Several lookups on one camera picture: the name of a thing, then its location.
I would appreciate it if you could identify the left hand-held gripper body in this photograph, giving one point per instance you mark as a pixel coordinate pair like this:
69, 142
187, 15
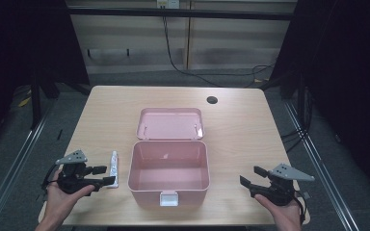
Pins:
74, 183

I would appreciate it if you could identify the person's right hand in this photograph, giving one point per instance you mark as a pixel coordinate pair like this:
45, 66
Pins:
285, 216

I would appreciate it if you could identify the clear plastic packet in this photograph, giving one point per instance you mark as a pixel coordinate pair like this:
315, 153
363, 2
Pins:
114, 166

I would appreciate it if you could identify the black curtain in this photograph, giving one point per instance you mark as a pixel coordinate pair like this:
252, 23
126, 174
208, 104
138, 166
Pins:
343, 64
25, 41

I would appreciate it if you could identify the metal floor rail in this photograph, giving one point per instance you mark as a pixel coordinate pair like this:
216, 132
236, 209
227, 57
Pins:
9, 173
321, 166

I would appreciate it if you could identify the person's left hand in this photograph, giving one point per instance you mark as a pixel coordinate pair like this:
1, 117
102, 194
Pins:
59, 202

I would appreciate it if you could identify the pink storage box with lid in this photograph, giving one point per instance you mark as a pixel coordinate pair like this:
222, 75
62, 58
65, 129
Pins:
168, 166

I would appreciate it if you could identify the black horizontal bar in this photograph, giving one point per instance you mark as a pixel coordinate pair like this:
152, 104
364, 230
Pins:
179, 13

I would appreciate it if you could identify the yellow floor tape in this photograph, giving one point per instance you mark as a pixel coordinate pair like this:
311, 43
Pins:
24, 101

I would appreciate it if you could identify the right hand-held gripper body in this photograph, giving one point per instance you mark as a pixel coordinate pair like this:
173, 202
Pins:
277, 192

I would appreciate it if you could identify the black metal stand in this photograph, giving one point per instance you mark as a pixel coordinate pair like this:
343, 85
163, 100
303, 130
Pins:
35, 102

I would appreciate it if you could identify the white wall socket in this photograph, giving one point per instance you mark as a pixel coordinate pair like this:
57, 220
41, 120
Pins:
168, 4

